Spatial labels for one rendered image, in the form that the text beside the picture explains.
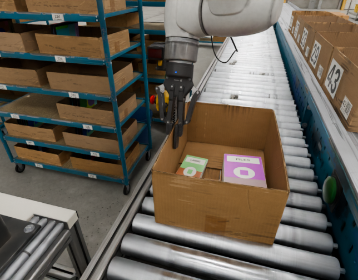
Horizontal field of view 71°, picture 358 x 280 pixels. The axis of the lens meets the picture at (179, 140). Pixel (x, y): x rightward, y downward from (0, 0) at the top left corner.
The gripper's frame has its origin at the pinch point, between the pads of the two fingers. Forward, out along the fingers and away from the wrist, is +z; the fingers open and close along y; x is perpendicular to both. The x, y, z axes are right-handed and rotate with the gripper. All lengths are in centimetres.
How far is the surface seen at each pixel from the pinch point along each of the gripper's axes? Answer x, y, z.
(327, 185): -0.6, -42.0, 7.4
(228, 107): -18.0, -13.3, -8.4
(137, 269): 25.4, -1.2, 24.5
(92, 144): -70, 73, 29
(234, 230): 13.7, -20.3, 17.5
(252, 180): 2.9, -23.1, 8.3
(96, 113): -62, 65, 7
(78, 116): -64, 78, 11
